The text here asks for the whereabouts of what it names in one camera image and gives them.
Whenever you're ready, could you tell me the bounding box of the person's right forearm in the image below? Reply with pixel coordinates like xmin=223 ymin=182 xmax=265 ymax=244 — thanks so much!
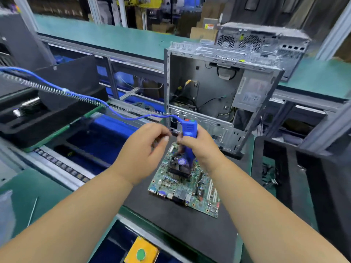
xmin=211 ymin=160 xmax=349 ymax=263

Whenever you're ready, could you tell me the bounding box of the pile of clear plastic bags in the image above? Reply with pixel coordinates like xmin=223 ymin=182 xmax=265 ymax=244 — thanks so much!
xmin=0 ymin=189 xmax=17 ymax=247

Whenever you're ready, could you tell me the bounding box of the empty black foam tray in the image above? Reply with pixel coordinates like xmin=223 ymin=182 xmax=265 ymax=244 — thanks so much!
xmin=252 ymin=137 xmax=351 ymax=263

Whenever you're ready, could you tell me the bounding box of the silver backed desktop computer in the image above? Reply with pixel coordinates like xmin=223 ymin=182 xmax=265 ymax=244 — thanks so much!
xmin=214 ymin=22 xmax=312 ymax=83

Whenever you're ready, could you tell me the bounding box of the grey roller conveyor rail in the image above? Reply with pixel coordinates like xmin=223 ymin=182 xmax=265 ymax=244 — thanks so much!
xmin=33 ymin=146 xmax=94 ymax=184

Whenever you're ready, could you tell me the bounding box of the grey computer case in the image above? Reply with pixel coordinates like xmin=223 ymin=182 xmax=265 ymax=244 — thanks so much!
xmin=163 ymin=41 xmax=286 ymax=157

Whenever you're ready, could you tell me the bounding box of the black foam tray with boards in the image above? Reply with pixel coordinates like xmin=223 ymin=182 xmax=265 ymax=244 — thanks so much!
xmin=0 ymin=54 xmax=106 ymax=151

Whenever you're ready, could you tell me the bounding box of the silver power supply unit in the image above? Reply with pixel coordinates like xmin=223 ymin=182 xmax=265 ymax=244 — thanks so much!
xmin=233 ymin=74 xmax=273 ymax=113

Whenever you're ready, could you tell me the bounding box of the blue cable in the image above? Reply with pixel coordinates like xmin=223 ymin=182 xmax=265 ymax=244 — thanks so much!
xmin=0 ymin=67 xmax=183 ymax=123

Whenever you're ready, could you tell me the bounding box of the grey side panel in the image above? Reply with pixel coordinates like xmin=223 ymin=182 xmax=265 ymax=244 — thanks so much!
xmin=310 ymin=150 xmax=351 ymax=261

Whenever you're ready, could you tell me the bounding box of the grey coiled cable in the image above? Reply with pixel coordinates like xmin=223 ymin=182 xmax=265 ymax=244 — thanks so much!
xmin=0 ymin=71 xmax=168 ymax=119

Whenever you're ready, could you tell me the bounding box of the green upper shelf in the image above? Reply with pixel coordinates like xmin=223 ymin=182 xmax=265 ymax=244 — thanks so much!
xmin=33 ymin=14 xmax=351 ymax=102

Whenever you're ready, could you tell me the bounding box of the aluminium frame post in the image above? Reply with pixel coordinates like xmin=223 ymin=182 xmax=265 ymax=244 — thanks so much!
xmin=315 ymin=0 xmax=351 ymax=61
xmin=299 ymin=101 xmax=351 ymax=155

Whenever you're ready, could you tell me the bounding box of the yellow box with green button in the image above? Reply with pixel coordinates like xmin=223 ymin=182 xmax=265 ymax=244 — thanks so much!
xmin=123 ymin=236 xmax=160 ymax=263

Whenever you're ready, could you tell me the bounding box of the person's right hand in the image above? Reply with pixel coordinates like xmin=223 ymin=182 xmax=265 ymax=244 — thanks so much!
xmin=175 ymin=124 xmax=226 ymax=174

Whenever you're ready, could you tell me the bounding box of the small black cable bundle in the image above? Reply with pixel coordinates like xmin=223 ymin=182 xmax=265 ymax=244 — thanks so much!
xmin=262 ymin=167 xmax=278 ymax=188

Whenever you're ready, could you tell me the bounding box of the person's left forearm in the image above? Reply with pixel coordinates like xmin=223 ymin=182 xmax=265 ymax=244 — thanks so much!
xmin=0 ymin=169 xmax=133 ymax=263

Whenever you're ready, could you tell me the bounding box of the green motherboard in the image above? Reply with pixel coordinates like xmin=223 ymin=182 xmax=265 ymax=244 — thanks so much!
xmin=148 ymin=156 xmax=221 ymax=218

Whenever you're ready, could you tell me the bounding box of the person's left hand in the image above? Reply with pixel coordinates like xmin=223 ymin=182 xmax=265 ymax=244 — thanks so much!
xmin=110 ymin=122 xmax=172 ymax=187

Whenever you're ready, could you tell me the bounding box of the black cooling fan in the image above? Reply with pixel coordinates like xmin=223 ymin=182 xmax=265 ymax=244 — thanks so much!
xmin=166 ymin=150 xmax=193 ymax=181

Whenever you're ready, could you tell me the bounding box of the brown cardboard box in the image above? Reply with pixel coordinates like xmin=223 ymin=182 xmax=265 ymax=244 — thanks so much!
xmin=189 ymin=18 xmax=220 ymax=42

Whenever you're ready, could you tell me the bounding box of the yellow machine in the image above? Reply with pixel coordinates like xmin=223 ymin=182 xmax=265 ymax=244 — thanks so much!
xmin=127 ymin=0 xmax=163 ymax=9

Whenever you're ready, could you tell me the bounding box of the black upright side panel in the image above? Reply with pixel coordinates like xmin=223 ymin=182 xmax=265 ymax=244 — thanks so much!
xmin=35 ymin=54 xmax=102 ymax=110

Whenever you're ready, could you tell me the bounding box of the blue electric screwdriver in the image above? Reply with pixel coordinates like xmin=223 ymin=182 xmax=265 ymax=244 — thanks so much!
xmin=177 ymin=119 xmax=198 ymax=168

